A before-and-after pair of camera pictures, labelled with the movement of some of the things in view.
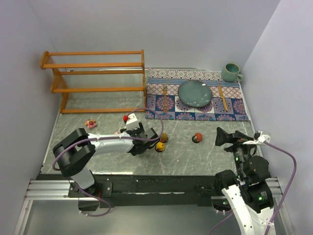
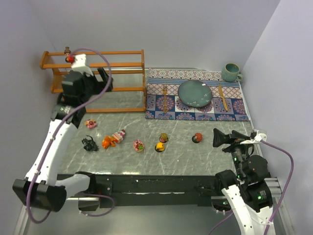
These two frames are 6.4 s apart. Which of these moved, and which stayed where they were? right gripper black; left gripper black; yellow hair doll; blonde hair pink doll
Moved: left gripper black
Stayed: blonde hair pink doll; yellow hair doll; right gripper black
